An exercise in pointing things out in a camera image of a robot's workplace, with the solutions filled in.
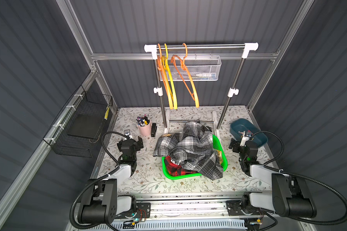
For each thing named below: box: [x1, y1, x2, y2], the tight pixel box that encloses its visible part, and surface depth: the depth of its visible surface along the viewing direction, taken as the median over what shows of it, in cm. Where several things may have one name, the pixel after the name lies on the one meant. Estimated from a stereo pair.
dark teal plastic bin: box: [229, 118, 268, 148], surface depth 107 cm
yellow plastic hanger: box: [162, 43, 178, 110], surface depth 62 cm
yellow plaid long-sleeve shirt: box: [216, 149, 223, 165], surface depth 85 cm
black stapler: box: [150, 122, 158, 138], surface depth 107 cm
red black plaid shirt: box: [164, 155, 200, 177], surface depth 82 cm
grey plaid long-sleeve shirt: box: [152, 120, 224, 181], surface depth 82 cm
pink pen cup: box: [135, 114, 152, 137], surface depth 99 cm
